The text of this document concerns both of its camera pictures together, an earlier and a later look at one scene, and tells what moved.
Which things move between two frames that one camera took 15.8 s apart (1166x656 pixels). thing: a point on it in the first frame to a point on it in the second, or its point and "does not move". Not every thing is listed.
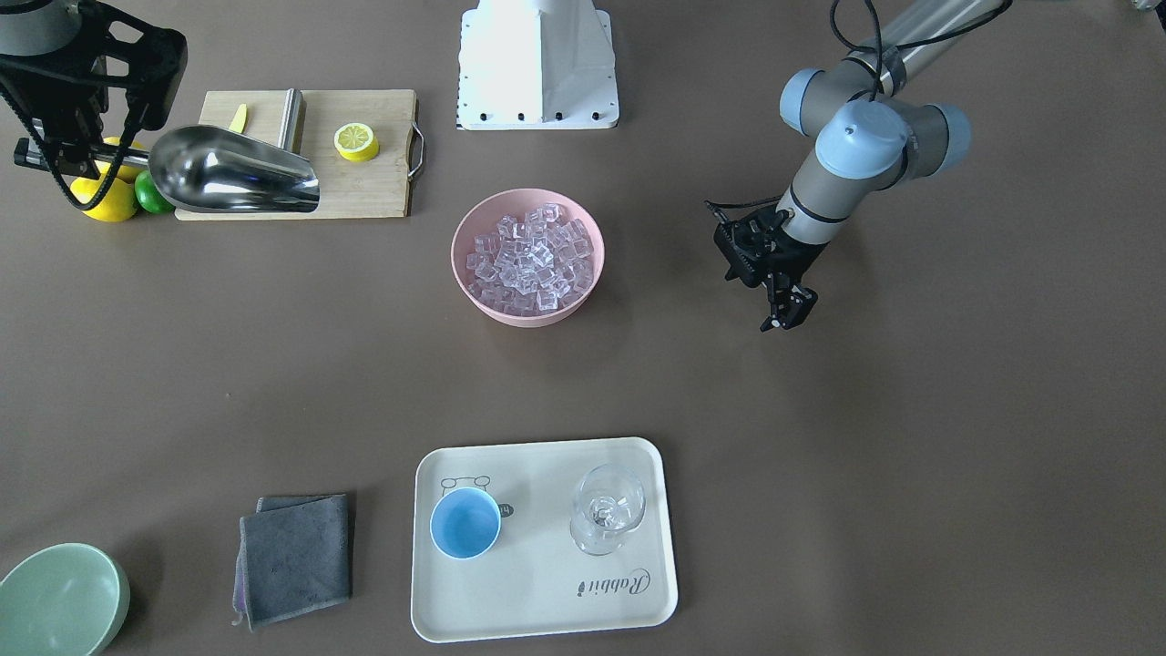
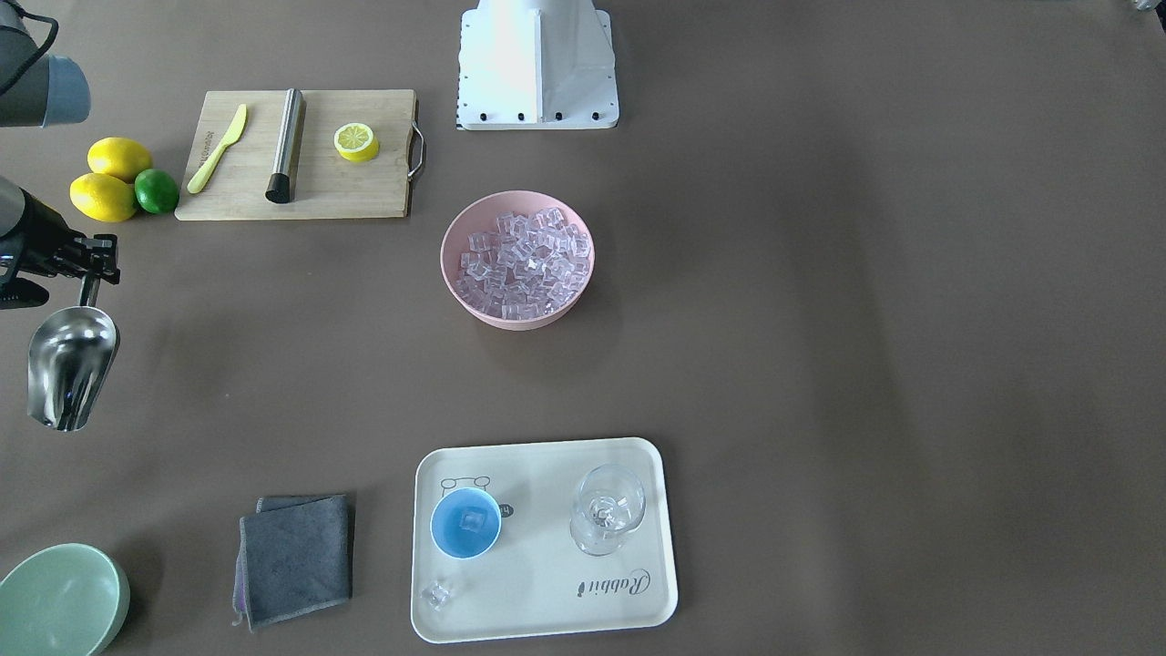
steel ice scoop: [218, 168] to [71, 358]
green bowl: [66, 599] does not move
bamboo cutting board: [376, 188] does not move
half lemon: [356, 143] does not move
